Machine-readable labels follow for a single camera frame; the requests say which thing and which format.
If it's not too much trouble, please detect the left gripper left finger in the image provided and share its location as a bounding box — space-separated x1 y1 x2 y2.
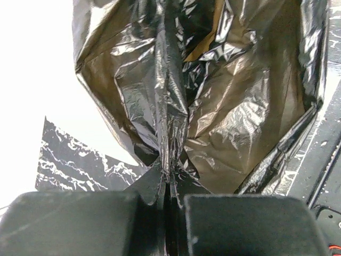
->
125 159 166 255

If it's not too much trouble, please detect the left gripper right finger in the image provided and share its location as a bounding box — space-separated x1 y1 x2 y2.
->
169 170 211 255

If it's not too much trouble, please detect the black trash bag roll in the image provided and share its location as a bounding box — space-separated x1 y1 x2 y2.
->
72 1 329 195

